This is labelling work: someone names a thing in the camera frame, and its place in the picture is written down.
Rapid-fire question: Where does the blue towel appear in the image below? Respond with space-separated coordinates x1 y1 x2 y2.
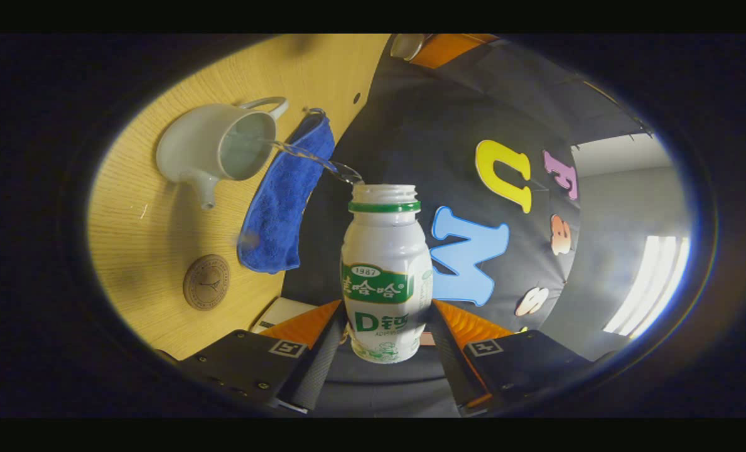
237 108 336 275

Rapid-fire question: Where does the round brown coaster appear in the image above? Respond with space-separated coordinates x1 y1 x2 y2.
183 254 231 311

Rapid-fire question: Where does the ceiling light panel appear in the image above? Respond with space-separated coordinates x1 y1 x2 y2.
602 235 691 340

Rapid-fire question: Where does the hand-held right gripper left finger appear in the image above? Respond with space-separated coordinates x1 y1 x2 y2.
159 300 349 415

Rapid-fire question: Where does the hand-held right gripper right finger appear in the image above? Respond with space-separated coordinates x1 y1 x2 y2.
428 300 600 415

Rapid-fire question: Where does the white teacup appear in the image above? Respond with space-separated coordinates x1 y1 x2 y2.
155 96 289 210

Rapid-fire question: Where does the white water bottle green label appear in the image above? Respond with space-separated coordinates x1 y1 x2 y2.
340 183 435 365

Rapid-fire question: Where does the white toaster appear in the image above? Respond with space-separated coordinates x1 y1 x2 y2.
249 297 317 333

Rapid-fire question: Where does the white teacup lid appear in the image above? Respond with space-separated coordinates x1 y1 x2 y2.
391 34 433 62

